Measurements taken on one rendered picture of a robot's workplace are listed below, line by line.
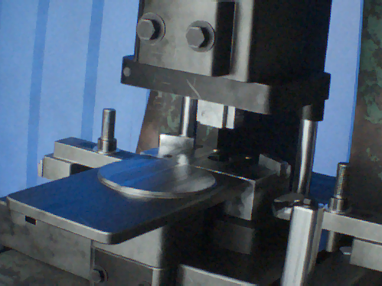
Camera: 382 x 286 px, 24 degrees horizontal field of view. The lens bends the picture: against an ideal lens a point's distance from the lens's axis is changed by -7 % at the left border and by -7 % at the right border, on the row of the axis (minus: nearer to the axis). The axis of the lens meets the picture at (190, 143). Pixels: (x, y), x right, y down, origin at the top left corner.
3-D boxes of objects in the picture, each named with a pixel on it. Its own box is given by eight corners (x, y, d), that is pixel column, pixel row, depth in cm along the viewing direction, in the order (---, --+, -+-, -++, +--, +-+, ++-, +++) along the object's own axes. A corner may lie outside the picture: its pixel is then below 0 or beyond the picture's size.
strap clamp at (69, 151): (138, 208, 113) (145, 124, 111) (37, 176, 122) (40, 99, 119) (166, 197, 118) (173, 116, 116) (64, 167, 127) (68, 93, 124)
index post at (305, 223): (302, 294, 90) (317, 204, 88) (276, 287, 92) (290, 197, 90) (313, 285, 93) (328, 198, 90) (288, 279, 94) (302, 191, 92)
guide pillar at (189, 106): (187, 173, 119) (197, 63, 115) (172, 170, 120) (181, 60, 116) (196, 170, 121) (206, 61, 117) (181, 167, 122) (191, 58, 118)
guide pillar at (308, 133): (303, 203, 111) (317, 87, 107) (288, 199, 112) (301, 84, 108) (311, 199, 112) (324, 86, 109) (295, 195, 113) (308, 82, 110)
